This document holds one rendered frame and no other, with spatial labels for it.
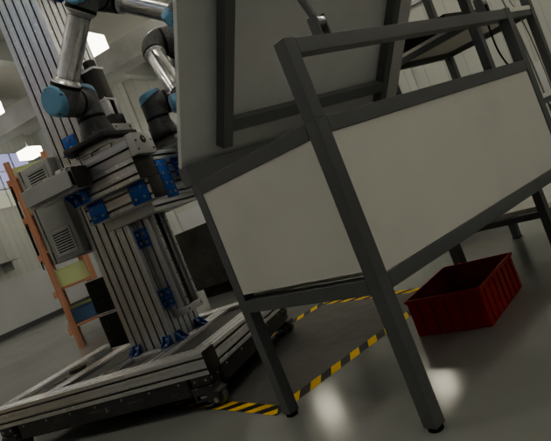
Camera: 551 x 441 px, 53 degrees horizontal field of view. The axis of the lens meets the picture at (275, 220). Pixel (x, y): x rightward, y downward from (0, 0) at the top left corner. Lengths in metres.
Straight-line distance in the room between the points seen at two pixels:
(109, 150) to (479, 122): 1.39
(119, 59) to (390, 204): 9.76
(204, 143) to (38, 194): 0.87
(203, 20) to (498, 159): 1.01
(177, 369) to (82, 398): 0.52
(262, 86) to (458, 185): 0.73
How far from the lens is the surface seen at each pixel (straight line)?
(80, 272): 6.20
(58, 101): 2.29
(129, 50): 10.82
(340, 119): 1.36
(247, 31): 1.83
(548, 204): 2.48
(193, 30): 1.69
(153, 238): 2.56
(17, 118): 12.62
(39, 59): 2.80
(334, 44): 1.45
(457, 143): 1.72
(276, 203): 1.47
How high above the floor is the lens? 0.66
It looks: 2 degrees down
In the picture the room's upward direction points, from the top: 22 degrees counter-clockwise
